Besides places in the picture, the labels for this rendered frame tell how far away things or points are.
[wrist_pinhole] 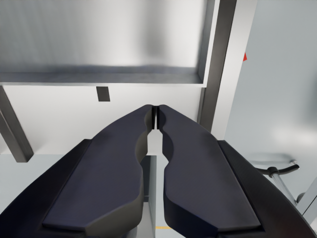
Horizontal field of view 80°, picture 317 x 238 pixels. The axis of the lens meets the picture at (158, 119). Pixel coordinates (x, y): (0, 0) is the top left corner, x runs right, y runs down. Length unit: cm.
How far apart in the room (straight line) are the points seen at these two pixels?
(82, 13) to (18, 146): 22
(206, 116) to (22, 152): 28
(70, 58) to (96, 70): 3
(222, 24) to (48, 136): 29
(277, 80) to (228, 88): 113
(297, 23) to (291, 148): 92
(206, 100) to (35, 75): 21
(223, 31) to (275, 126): 140
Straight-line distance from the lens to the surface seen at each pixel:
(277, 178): 169
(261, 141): 164
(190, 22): 24
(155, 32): 24
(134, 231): 68
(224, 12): 23
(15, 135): 35
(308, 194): 141
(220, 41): 23
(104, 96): 28
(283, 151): 180
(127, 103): 27
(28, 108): 33
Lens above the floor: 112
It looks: 57 degrees down
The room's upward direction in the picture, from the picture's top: 180 degrees counter-clockwise
